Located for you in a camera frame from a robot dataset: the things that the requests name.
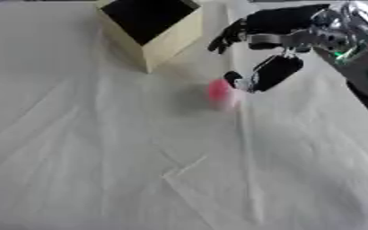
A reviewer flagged tan cardboard box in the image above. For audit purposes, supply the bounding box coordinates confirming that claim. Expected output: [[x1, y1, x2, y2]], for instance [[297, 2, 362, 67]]
[[92, 0, 205, 74]]

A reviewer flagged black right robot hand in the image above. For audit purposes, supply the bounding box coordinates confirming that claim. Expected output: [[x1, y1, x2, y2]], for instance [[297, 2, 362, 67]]
[[206, 4, 332, 93]]

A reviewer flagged pink and white toy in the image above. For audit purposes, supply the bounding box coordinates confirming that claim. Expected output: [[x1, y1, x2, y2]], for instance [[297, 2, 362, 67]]
[[206, 78, 247, 112]]

